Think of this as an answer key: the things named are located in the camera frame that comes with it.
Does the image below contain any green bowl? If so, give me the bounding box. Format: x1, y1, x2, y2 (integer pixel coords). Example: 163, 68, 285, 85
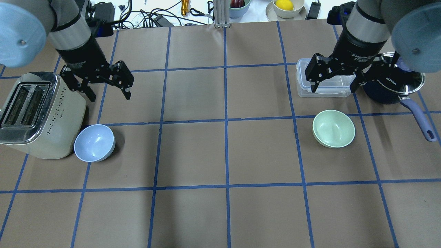
312, 110, 356, 148

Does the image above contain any teal bowl with fruit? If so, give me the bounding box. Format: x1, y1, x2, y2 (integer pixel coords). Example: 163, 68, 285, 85
228, 0, 251, 19

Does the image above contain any aluminium frame post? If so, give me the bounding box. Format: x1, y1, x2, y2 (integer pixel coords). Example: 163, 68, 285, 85
213, 0, 230, 28

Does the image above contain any beige plate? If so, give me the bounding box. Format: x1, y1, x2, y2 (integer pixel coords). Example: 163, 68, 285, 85
265, 2, 308, 21

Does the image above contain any blue bowl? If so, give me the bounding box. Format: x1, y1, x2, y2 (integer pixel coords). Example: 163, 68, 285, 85
74, 124, 116, 162

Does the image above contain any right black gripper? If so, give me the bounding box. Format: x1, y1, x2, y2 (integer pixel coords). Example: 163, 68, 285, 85
305, 33, 400, 94

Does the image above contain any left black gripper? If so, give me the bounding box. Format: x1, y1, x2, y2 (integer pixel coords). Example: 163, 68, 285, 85
56, 35, 134, 102

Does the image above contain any yellow lemon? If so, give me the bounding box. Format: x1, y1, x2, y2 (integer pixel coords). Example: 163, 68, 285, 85
275, 0, 295, 11

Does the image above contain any black power adapter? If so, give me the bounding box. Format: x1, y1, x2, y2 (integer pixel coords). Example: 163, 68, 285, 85
306, 0, 321, 19

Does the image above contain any clear plastic container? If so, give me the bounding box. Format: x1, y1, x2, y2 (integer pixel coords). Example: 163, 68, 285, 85
296, 58, 355, 97

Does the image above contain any dark blue saucepan with lid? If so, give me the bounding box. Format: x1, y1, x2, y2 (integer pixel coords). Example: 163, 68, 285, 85
363, 58, 437, 142

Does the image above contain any black cables bundle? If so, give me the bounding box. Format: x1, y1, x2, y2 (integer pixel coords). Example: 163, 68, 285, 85
117, 0, 216, 29

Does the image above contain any cream two-slot toaster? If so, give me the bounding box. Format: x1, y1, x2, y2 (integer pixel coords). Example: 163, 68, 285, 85
0, 72, 87, 159

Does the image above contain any orange tool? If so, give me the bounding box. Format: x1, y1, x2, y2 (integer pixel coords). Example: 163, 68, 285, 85
181, 0, 189, 16

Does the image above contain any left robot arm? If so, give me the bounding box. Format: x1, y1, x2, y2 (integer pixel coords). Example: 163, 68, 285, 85
0, 0, 134, 102

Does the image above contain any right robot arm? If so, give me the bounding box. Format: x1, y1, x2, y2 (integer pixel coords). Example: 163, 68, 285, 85
305, 0, 441, 93

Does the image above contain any beige bowl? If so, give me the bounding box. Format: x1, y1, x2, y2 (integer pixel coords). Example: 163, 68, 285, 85
272, 0, 305, 19

